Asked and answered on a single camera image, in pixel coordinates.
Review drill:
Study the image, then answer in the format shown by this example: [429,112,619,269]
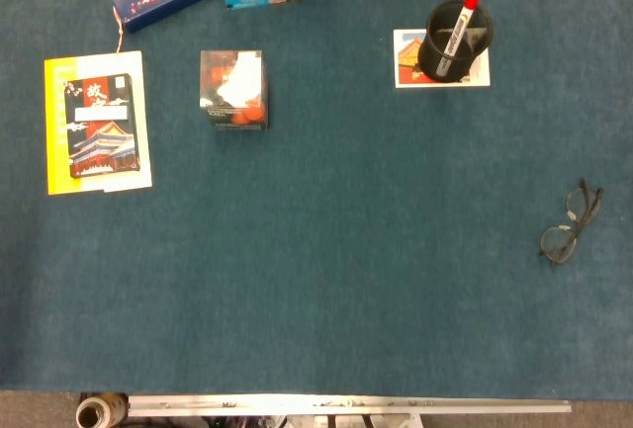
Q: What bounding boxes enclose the thin-framed eyeglasses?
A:
[538,178,604,268]

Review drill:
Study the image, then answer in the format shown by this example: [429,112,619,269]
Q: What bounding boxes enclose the blue felt table cloth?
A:
[0,0,633,399]

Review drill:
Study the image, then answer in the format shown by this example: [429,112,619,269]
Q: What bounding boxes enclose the tissue box cube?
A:
[199,49,271,132]

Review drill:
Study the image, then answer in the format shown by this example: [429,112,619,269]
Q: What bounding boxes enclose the palace picture postcard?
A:
[394,28,492,89]

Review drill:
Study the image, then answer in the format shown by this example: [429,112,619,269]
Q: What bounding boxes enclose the black mesh pen holder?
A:
[417,0,495,83]

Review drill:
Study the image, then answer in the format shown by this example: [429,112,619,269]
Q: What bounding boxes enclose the red capped white marker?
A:
[435,0,485,78]

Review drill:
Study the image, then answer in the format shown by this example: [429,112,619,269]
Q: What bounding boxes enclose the dark palace print notebook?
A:
[62,73,141,180]

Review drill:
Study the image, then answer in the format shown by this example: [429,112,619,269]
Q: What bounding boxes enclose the yellow white booklet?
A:
[44,50,153,197]

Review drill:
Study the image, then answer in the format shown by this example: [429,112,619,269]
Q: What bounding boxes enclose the brown tape roll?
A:
[75,392,131,428]

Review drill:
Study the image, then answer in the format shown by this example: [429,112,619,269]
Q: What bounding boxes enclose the aluminium table edge rail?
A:
[127,393,573,418]

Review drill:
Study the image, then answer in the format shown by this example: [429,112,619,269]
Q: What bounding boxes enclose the red white twisted string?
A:
[112,6,125,54]

